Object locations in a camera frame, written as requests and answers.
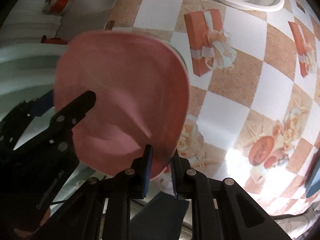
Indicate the checkered patterned tablecloth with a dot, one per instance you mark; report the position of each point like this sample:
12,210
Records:
254,91

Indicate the pink plastic plate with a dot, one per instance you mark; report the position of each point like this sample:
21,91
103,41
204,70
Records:
142,97

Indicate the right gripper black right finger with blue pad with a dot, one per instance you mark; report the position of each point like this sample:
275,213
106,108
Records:
221,209

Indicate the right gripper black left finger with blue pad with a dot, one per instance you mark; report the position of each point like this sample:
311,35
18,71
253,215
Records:
100,209

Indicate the blue plastic plate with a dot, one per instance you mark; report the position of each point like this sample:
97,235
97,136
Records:
312,185

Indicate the red round container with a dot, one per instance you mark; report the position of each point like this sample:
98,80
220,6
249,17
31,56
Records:
56,7

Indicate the green plastic plate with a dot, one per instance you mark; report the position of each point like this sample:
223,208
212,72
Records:
182,58

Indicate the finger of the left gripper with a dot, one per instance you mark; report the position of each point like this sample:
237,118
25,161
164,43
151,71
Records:
66,119
34,108

